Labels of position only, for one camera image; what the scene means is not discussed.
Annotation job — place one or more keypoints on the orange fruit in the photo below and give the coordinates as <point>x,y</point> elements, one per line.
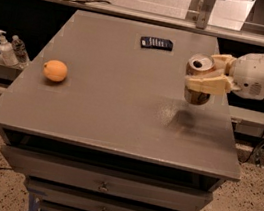
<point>55,70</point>

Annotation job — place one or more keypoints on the white pump sanitizer bottle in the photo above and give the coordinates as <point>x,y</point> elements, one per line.
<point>6,51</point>

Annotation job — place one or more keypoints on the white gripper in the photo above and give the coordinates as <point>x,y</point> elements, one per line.
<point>252,75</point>

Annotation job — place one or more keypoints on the grey drawer cabinet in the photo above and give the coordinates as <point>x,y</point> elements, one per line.
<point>117,133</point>

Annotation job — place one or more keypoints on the orange soda can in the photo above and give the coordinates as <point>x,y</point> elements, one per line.
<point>198,66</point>

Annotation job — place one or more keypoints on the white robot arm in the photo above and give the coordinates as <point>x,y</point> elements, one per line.
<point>221,74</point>

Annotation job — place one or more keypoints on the clear plastic water bottle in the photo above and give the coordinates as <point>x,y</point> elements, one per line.
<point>20,50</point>

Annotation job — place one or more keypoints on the dark blue snack packet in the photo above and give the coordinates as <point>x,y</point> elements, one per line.
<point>156,43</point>

